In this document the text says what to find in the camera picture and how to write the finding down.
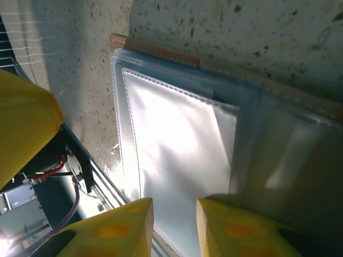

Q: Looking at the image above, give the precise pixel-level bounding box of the tan leather card holder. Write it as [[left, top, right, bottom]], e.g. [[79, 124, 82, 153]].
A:
[[109, 33, 343, 257]]

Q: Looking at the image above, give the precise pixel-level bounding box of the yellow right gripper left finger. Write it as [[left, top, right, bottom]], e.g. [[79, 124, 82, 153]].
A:
[[32, 197, 155, 257]]

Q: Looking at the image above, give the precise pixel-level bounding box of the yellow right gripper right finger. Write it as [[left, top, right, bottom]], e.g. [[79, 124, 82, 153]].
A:
[[195, 198, 305, 257]]

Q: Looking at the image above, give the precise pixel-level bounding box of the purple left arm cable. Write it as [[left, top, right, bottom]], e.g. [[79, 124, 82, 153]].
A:
[[5, 180, 81, 257]]

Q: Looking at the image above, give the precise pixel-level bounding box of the aluminium table rail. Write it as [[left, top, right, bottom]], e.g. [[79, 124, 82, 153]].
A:
[[85, 157, 177, 257]]

